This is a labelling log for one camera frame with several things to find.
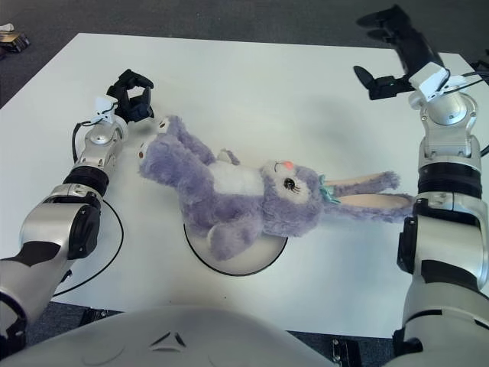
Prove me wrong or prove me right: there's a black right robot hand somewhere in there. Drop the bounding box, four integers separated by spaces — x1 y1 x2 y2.
353 3 446 102

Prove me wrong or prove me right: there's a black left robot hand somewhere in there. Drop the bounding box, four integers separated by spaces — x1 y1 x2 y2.
105 68 156 124

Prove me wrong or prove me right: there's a purple plush bunny doll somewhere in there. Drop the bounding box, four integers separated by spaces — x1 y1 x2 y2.
137 115 416 263

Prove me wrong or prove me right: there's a white plate with black rim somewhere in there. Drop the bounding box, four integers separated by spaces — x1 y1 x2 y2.
183 223 288 277

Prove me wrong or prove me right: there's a grey robot torso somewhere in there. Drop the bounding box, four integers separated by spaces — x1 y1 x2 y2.
0 305 337 367

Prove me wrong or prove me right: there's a white left wrist cable clip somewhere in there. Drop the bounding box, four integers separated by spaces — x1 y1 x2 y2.
93 96 118 125

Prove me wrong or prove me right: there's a white wrist cable clip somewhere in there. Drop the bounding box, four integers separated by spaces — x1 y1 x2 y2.
407 63 465 102
93 96 118 125

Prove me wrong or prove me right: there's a white right wrist cable clip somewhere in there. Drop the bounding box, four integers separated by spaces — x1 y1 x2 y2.
407 63 465 102

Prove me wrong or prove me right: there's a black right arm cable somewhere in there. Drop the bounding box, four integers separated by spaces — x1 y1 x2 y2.
445 68 489 158

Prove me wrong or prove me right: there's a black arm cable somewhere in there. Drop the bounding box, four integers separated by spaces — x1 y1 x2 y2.
445 68 489 158
53 121 125 297

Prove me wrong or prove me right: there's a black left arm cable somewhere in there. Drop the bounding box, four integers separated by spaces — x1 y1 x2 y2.
53 121 125 297

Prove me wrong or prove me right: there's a black metal table bracket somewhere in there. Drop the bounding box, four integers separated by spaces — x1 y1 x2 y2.
330 338 362 367
82 307 127 326

